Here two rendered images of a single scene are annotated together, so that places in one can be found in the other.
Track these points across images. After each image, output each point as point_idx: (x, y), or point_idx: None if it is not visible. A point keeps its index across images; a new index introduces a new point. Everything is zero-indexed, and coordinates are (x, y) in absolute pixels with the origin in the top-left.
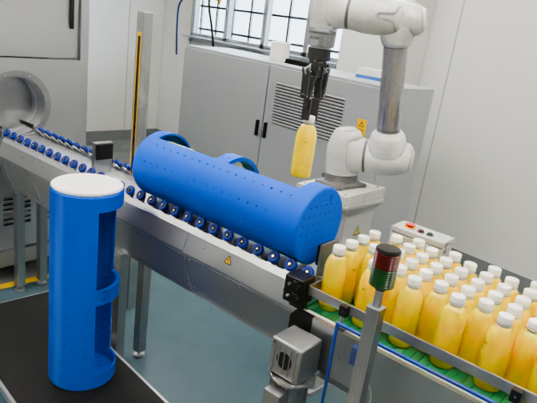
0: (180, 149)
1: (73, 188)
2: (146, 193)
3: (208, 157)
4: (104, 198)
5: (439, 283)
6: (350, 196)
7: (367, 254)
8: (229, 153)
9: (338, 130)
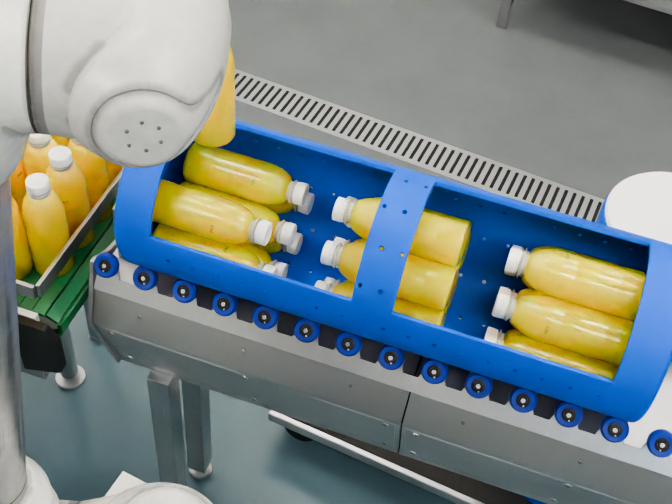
0: (547, 210)
1: (669, 188)
2: (671, 410)
3: (454, 184)
4: (604, 201)
5: None
6: (112, 489)
7: (52, 140)
8: (420, 199)
9: (195, 495)
